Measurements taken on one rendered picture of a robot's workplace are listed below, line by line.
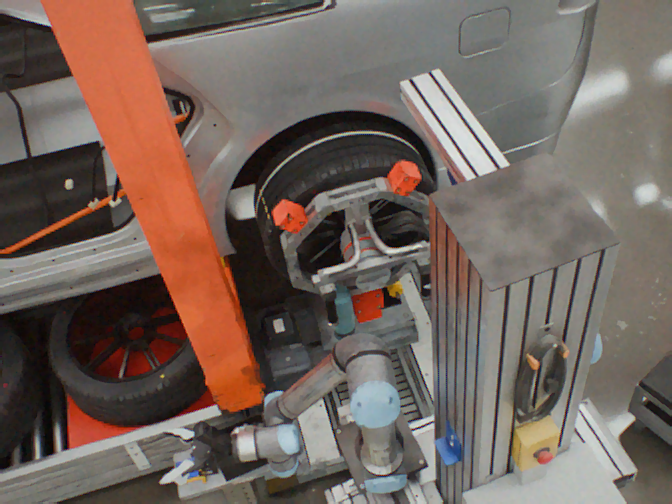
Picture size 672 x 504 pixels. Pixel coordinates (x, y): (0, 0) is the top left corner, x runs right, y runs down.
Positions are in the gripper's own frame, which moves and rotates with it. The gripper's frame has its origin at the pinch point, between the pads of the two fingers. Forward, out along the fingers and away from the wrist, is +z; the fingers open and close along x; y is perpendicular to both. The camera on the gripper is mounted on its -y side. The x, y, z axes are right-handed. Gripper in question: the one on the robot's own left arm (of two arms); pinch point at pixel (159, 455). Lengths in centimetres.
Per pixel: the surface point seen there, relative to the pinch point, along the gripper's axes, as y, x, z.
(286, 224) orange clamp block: 4, 86, -37
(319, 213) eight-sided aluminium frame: 3, 87, -49
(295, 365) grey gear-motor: 73, 82, -30
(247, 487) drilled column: 89, 43, -7
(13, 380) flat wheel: 62, 88, 75
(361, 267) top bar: 16, 72, -60
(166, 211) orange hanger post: -43, 44, -11
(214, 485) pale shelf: 74, 37, 2
